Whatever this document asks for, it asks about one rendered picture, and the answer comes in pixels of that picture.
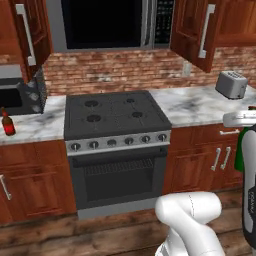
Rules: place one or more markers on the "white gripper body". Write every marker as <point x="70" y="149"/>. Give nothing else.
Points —
<point x="240" y="119"/>

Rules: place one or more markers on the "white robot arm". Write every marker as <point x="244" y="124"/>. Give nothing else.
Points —
<point x="188" y="216"/>

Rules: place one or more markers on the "wooden base cabinet door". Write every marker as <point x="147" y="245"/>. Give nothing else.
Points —
<point x="190" y="170"/>
<point x="36" y="186"/>
<point x="231" y="176"/>

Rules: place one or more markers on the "green glass bottle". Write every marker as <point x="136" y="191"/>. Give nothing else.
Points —
<point x="240" y="151"/>

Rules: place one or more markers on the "silver toaster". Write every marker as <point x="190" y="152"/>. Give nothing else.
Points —
<point x="230" y="85"/>

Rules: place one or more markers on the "wooden drawer front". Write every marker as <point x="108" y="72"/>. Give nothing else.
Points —
<point x="196" y="133"/>

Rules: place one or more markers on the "silver stove knob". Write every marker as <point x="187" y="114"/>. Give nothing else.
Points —
<point x="75" y="146"/>
<point x="111" y="142"/>
<point x="162" y="137"/>
<point x="94" y="144"/>
<point x="145" y="139"/>
<point x="129" y="141"/>

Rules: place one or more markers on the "grey stove with oven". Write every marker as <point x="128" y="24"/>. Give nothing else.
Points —
<point x="113" y="113"/>

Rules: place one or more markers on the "dark oven door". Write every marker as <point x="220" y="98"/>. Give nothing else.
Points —
<point x="116" y="181"/>

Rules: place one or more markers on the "silver black microwave oven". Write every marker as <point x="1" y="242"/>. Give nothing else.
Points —
<point x="103" y="23"/>

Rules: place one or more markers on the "grey black countertop appliance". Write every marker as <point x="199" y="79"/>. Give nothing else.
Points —
<point x="20" y="93"/>

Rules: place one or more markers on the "red glass bottle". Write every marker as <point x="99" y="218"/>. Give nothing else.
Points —
<point x="8" y="126"/>

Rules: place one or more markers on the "white wall outlet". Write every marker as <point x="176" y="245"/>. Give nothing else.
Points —
<point x="187" y="68"/>

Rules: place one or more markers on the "wooden wall cabinet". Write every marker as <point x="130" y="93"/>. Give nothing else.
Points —
<point x="8" y="30"/>
<point x="236" y="20"/>

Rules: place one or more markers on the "open wooden wall cabinet door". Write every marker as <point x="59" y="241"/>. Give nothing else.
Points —
<point x="41" y="33"/>
<point x="188" y="30"/>

